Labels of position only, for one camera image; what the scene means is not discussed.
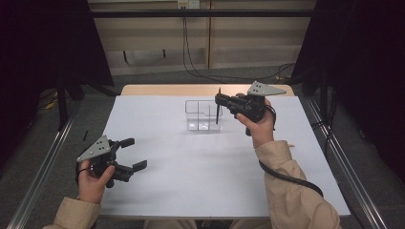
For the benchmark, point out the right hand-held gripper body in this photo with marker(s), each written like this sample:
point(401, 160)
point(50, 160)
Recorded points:
point(251, 106)

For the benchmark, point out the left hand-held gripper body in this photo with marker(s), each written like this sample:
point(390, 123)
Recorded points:
point(95, 149)

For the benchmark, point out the dark pencil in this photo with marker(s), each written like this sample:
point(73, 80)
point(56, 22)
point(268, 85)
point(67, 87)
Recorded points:
point(291, 145)
point(217, 117)

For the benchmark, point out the clear plastic pen holder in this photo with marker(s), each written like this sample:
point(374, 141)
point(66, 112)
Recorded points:
point(203, 116)

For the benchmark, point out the person's right hand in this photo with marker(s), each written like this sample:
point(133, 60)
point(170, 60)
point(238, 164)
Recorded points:
point(262, 130)

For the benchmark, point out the person's left hand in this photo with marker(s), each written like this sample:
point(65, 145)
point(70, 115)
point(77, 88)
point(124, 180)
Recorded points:
point(90, 187)

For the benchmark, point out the small black floor item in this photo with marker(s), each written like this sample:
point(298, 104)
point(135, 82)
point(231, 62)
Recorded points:
point(85, 135)

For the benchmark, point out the white table mat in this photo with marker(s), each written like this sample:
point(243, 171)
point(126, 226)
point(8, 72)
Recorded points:
point(191, 178)

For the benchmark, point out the black metal stand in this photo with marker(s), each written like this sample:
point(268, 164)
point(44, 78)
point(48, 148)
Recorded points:
point(62, 105)

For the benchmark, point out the black desk leg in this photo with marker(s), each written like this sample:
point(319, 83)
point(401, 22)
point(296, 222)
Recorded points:
point(208, 41)

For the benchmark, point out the wooden background desk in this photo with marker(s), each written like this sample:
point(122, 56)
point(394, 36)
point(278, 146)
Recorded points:
point(203, 13)

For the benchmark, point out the black curtain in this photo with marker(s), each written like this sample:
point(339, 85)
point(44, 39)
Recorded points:
point(366, 47)
point(31, 47)

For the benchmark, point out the aluminium frame rail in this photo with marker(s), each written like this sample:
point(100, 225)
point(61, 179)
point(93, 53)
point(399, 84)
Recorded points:
point(41, 178)
point(350, 178)

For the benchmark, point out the white wall socket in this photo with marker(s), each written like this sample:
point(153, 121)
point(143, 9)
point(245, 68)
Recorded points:
point(188, 4)

